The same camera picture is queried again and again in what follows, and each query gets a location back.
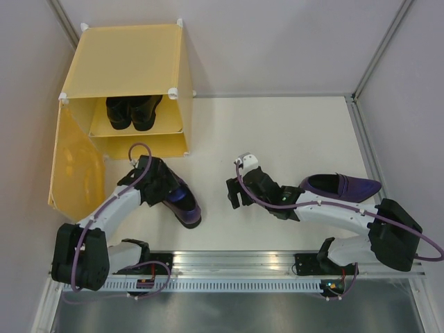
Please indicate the yellow shoe cabinet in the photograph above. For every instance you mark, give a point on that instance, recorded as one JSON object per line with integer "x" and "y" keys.
{"x": 128, "y": 61}

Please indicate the black pointed loafer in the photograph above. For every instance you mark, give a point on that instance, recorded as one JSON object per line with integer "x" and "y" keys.
{"x": 143, "y": 111}

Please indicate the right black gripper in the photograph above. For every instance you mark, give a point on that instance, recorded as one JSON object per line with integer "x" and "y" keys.
{"x": 234, "y": 187}

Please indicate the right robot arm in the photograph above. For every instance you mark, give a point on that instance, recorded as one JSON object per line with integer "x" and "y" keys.
{"x": 383, "y": 233}

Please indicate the black leather shoe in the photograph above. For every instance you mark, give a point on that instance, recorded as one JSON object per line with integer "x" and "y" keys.
{"x": 118, "y": 112}

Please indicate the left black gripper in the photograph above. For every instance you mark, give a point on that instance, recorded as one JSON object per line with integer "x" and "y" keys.
{"x": 168, "y": 184}

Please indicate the white slotted cable duct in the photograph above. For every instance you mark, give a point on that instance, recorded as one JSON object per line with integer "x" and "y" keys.
{"x": 135, "y": 285}

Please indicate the right aluminium frame profile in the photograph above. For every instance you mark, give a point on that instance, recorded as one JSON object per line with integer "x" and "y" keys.
{"x": 398, "y": 112}

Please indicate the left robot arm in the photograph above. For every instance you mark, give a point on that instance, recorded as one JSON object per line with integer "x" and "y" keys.
{"x": 82, "y": 257}

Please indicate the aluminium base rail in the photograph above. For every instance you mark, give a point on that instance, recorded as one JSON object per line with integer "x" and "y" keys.
{"x": 263, "y": 264}

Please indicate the purple loafer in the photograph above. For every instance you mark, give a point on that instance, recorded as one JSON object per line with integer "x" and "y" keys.
{"x": 341, "y": 187}
{"x": 177, "y": 196}

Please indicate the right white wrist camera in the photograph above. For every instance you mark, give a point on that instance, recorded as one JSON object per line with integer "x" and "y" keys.
{"x": 246, "y": 162}

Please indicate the left aluminium frame post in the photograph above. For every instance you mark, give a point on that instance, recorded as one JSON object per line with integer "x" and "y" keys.
{"x": 64, "y": 21}

